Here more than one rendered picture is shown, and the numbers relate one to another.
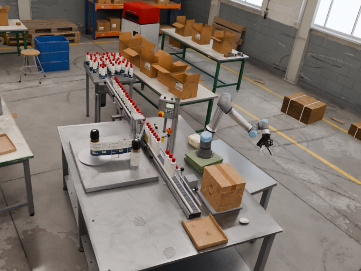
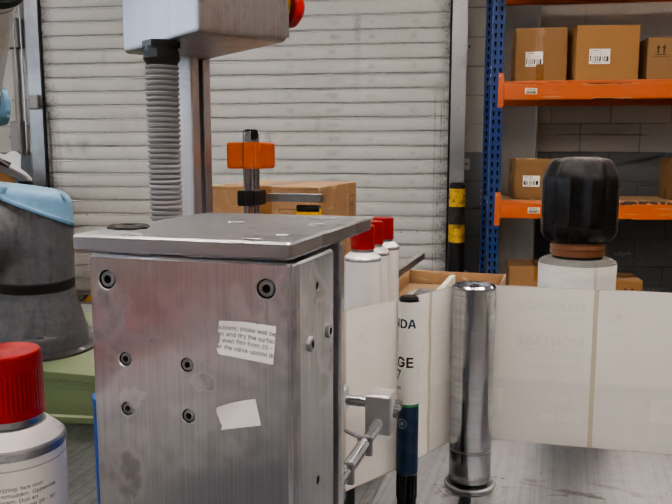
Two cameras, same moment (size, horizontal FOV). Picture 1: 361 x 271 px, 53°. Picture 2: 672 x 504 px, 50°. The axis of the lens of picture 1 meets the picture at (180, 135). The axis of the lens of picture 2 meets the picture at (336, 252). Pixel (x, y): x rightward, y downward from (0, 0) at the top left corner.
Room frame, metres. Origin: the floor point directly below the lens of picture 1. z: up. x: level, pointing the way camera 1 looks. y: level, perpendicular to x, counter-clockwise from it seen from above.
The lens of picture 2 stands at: (3.54, 0.77, 1.18)
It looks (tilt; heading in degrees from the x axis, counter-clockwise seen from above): 8 degrees down; 225
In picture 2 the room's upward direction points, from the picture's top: straight up
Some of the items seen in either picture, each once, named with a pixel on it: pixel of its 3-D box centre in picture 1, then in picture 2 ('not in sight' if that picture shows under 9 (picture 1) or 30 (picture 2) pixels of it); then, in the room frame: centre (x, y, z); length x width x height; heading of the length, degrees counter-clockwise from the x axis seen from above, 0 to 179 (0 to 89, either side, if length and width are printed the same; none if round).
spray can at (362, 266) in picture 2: (167, 159); (362, 297); (2.82, 0.09, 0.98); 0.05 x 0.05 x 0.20
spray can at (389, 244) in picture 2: (172, 167); (382, 282); (2.71, 0.03, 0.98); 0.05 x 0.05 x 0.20
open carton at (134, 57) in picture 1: (138, 54); not in sight; (5.90, 0.89, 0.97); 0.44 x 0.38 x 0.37; 133
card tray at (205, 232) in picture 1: (204, 230); (447, 289); (2.11, -0.29, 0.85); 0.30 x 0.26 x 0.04; 28
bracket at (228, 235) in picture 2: (137, 116); (239, 229); (3.31, 0.47, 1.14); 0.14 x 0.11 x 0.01; 28
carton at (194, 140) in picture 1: (196, 141); not in sight; (3.44, -0.19, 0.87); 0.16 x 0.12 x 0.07; 44
